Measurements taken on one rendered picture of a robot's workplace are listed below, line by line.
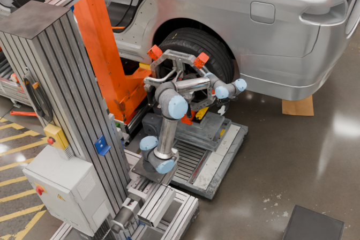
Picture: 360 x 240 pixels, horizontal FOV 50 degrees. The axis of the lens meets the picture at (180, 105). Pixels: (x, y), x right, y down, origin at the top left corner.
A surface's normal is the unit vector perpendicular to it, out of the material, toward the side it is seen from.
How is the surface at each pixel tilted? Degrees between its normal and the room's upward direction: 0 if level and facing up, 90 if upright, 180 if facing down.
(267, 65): 90
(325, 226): 0
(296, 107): 1
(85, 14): 90
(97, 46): 90
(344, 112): 0
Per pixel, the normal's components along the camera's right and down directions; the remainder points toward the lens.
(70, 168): -0.11, -0.71
